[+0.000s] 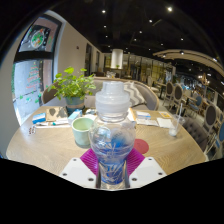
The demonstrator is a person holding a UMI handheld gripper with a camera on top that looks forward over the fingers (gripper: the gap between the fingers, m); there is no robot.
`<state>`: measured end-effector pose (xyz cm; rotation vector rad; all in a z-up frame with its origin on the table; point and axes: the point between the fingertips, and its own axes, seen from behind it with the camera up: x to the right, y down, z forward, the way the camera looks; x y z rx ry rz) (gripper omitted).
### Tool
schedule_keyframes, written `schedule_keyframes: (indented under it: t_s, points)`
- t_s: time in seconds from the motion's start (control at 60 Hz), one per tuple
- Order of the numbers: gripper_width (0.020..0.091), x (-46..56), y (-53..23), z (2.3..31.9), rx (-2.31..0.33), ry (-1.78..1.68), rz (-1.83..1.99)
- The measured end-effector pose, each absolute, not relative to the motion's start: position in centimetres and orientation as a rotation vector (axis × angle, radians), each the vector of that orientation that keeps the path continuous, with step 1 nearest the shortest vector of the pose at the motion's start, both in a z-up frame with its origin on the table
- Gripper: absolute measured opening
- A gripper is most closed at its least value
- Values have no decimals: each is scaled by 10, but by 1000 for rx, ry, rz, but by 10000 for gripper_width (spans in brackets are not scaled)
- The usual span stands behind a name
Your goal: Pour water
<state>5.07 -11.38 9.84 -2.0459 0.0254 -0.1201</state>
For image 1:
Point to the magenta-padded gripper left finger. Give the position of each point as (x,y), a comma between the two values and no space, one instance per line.
(78,170)

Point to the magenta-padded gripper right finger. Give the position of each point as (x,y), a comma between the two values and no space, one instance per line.
(146,170)

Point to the clear blue-labelled drink bottle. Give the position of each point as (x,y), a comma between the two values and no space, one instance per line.
(111,140)

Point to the flat round red coaster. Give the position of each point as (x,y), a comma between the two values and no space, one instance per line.
(142,146)

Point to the pale green mug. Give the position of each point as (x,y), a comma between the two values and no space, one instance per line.
(80,131)

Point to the white paper napkin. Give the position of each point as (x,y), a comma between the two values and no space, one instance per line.
(165,122)

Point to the light blue small box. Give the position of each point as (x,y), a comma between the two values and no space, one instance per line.
(74,116)

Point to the white printed tissue box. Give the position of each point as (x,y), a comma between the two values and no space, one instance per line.
(132,116)

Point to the yellow card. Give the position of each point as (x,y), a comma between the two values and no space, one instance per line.
(165,115)

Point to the brown card stand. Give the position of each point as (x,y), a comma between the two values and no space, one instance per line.
(55,114)

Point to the blue white small pack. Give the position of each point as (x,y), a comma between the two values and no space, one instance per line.
(39,117)

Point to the grey curved sofa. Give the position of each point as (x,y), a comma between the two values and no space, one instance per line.
(150,96)

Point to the grey white chevron cushion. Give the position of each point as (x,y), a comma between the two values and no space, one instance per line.
(135,95)

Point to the group of dining chairs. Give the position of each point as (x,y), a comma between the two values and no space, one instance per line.
(178,95)

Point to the green potted plant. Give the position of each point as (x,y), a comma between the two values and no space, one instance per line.
(73,86)

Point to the group of ceiling lights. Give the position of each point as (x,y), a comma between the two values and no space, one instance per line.
(170,9)

